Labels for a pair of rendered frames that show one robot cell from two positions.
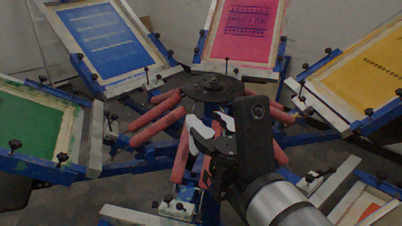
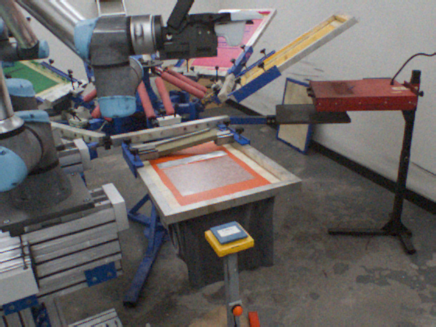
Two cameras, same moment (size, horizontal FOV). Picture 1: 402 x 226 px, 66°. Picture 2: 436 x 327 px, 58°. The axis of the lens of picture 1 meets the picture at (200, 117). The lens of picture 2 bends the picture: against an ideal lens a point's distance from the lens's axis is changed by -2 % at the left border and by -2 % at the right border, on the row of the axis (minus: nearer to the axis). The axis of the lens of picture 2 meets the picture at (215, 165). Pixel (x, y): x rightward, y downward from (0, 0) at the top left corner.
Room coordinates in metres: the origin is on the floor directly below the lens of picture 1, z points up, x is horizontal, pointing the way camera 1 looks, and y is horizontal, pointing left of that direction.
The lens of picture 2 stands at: (-1.00, -1.53, 1.73)
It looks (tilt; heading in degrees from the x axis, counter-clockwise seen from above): 24 degrees down; 23
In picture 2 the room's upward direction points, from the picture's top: 4 degrees counter-clockwise
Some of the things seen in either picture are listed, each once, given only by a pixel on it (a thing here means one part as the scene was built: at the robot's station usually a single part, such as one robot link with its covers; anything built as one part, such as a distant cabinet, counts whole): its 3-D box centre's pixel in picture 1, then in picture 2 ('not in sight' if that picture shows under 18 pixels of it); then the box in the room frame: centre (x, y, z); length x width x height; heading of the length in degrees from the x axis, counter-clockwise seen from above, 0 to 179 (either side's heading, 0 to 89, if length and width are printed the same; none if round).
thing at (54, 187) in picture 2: not in sight; (39, 178); (-0.31, -0.74, 1.31); 0.15 x 0.15 x 0.10
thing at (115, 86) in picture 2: not in sight; (116, 86); (-0.31, -1.03, 1.56); 0.11 x 0.08 x 0.11; 23
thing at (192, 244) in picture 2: not in sight; (230, 239); (0.36, -1.00, 0.74); 0.45 x 0.03 x 0.43; 134
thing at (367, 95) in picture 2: not in sight; (360, 94); (1.67, -1.44, 1.06); 0.61 x 0.46 x 0.12; 104
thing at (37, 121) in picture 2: not in sight; (26, 137); (-0.32, -0.74, 1.42); 0.13 x 0.12 x 0.14; 23
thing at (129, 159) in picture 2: not in sight; (132, 159); (0.55, -0.43, 0.97); 0.30 x 0.05 x 0.07; 44
